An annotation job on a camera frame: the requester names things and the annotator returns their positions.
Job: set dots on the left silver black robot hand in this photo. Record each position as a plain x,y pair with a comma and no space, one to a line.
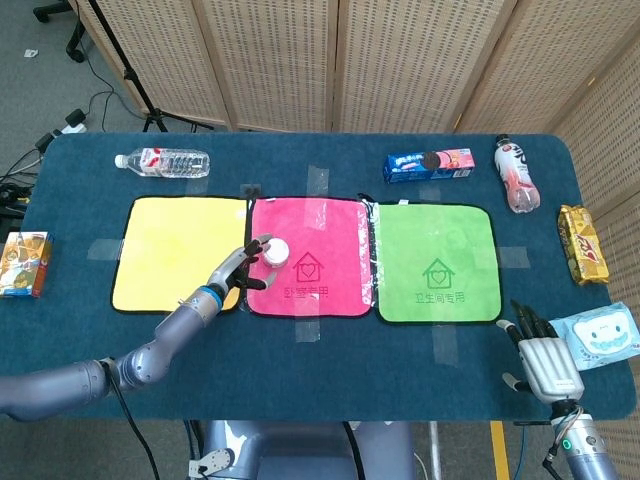
232,267

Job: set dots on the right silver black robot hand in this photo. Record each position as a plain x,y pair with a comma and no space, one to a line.
550,367

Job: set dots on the small round tin can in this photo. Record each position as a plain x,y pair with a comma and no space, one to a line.
276,252

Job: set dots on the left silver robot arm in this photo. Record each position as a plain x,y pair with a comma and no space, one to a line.
175,330

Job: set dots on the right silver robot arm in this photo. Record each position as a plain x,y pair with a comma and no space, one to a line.
582,450

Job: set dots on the orange snack box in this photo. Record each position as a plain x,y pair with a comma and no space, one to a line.
25,262

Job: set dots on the blue pink cookie box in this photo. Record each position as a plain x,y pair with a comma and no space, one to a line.
430,165

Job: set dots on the light blue wet wipes pack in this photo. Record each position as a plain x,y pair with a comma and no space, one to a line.
602,335

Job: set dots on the yellow cloth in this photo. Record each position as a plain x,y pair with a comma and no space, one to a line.
165,250

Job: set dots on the pink cloth with house print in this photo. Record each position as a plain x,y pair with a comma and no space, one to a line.
325,240

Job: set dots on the clear tape strip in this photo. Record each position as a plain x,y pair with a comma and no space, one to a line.
515,257
317,180
445,345
102,249
307,331

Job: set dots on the clear water bottle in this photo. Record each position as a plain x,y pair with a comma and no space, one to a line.
170,162

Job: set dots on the blue table mat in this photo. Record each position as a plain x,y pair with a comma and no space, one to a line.
300,370

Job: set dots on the yellow snack bag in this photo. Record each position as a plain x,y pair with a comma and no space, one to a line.
582,245

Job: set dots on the green cloth with house print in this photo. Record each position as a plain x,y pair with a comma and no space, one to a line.
450,235

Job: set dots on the grey robot torso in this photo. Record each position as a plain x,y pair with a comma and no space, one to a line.
300,450

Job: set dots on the pink drink bottle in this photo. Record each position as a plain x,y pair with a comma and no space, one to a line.
517,175

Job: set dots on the wicker folding screen panel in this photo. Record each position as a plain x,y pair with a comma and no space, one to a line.
617,150
415,60
550,60
165,55
275,60

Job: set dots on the white power strip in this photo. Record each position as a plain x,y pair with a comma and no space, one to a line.
70,129

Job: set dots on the black tripod stand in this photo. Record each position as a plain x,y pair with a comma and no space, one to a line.
131,75

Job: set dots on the black office chair base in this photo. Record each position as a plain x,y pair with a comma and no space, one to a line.
77,42

